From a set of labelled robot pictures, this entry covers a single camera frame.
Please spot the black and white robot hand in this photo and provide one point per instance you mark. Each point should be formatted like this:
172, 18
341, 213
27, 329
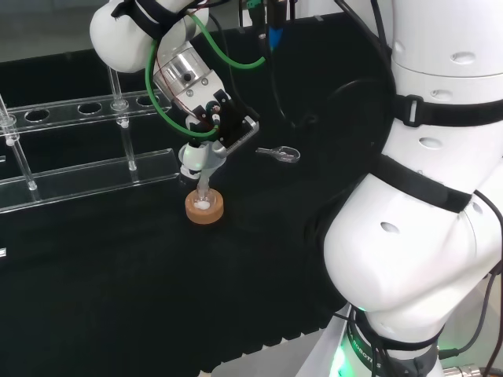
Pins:
193, 157

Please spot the translucent plastic funnel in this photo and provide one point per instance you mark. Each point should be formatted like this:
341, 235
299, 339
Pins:
205, 180

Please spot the clear round-bottom flask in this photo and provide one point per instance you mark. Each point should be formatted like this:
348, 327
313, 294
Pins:
202, 203

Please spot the clear acrylic funnel stand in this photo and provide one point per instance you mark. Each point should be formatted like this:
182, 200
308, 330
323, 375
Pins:
98, 173

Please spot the black cloth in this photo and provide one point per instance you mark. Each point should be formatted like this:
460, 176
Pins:
118, 294

